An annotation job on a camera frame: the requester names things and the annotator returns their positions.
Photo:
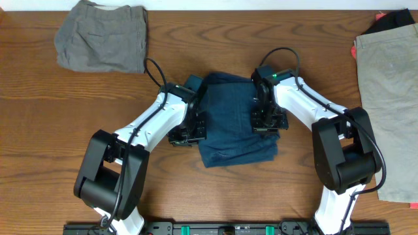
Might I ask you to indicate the navy blue shorts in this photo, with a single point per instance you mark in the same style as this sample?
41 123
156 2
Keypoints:
227 103

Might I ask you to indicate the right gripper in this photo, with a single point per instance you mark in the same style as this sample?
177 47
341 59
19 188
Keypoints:
269 123

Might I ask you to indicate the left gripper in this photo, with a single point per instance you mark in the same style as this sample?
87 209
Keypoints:
188 136

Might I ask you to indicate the black garment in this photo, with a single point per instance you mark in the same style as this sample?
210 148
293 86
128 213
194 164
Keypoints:
391 20

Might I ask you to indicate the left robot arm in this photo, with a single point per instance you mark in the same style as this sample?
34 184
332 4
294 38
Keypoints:
113 171

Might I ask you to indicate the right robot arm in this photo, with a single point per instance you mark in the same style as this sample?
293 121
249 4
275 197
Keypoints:
345 152

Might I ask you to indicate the beige khaki shorts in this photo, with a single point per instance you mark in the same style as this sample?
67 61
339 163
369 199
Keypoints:
388 111

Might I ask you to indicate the folded grey shorts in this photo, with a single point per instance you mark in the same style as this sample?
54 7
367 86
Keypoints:
96 38

